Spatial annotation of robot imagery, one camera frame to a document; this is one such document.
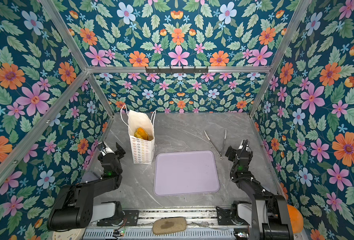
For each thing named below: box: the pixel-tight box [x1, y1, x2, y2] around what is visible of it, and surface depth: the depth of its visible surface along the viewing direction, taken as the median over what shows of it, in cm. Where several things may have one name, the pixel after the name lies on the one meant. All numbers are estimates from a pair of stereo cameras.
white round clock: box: [52, 227, 87, 240], surface depth 68 cm
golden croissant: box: [134, 127, 149, 140], surface depth 96 cm
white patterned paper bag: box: [120, 104, 156, 165], surface depth 85 cm
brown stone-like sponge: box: [152, 217, 187, 235], surface depth 70 cm
